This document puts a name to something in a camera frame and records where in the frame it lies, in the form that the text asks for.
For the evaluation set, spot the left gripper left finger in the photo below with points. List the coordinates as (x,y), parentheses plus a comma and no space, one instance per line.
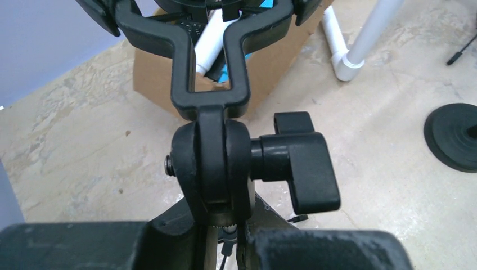
(85,246)

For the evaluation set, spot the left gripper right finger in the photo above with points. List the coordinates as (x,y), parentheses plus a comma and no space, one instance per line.
(267,241)

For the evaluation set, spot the tripod shock mount stand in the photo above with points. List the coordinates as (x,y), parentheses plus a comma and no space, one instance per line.
(459,53)
(213,157)

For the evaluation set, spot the cardboard box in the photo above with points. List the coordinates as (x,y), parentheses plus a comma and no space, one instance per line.
(265,67)

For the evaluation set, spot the round base mic stand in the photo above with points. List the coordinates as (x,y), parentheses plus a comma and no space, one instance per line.
(450,134)

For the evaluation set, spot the blue microphone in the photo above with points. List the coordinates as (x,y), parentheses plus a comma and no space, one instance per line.
(224,72)

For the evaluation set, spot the white microphone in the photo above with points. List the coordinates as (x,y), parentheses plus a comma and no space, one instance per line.
(210,42)

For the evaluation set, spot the white PVC pipe frame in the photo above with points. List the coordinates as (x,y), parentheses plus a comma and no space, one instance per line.
(347,62)

